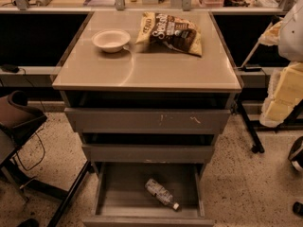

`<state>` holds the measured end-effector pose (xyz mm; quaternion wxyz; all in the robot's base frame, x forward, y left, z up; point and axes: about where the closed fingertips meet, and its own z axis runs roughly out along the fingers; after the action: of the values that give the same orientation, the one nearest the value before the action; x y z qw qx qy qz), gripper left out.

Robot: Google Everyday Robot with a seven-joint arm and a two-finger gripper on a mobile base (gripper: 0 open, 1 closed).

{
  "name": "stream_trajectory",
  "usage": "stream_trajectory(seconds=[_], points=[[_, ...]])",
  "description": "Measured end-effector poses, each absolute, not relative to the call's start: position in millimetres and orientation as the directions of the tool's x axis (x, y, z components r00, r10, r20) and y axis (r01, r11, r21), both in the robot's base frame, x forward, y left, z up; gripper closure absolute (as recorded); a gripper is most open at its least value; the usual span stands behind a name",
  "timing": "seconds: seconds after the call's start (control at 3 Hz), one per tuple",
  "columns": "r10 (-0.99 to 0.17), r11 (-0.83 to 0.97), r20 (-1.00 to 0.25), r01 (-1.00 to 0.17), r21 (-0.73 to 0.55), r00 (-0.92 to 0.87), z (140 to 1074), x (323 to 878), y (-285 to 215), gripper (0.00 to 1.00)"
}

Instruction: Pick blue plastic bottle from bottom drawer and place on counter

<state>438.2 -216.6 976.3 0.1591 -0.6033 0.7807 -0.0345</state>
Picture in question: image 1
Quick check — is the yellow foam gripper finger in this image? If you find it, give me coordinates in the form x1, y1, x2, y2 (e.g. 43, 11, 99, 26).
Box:
259, 61, 303, 128
258, 21, 282, 46

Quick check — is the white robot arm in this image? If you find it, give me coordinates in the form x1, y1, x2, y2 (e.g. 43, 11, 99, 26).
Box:
258, 0, 303, 128

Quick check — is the grey drawer cabinet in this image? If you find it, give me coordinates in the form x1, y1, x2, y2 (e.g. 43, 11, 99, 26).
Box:
51, 9, 243, 227

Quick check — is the bottom grey drawer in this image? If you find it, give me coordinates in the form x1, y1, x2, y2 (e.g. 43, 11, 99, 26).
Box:
83, 163, 214, 227

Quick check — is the grey drawer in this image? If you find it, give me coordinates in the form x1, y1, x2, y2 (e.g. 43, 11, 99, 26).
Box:
65, 108, 230, 134
83, 163, 214, 227
82, 144, 214, 164

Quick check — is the middle grey drawer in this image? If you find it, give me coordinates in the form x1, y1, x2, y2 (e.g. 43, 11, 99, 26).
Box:
82, 144, 214, 164

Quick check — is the top grey drawer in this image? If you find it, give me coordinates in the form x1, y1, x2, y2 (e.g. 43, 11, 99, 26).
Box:
65, 108, 230, 134

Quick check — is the white leaning rod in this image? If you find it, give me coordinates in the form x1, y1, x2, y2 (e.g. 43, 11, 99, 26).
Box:
238, 22, 273, 70

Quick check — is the black device on ledge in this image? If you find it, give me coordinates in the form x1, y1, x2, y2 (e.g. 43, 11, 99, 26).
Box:
243, 64, 261, 72

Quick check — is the black table leg right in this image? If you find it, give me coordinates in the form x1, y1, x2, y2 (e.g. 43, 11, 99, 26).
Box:
237, 100, 264, 153

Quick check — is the yellow brown chip bag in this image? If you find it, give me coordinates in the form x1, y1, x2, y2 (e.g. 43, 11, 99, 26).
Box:
136, 11, 202, 57

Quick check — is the black shoe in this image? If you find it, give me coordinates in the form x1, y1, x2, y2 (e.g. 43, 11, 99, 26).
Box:
293, 201, 303, 217

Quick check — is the white bowl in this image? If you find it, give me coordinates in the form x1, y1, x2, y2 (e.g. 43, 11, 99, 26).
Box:
92, 29, 131, 53

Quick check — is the black power adapter left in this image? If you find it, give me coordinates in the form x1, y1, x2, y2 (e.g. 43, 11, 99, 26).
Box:
0, 64, 19, 73

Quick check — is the brown chair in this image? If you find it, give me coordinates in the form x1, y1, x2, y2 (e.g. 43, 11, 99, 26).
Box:
0, 91, 47, 201

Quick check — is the black diagonal frame leg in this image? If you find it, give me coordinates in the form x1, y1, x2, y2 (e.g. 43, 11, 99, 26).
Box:
47, 162, 91, 227

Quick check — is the black cable on floor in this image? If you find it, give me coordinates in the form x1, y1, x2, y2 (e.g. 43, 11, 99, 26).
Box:
15, 68, 47, 172

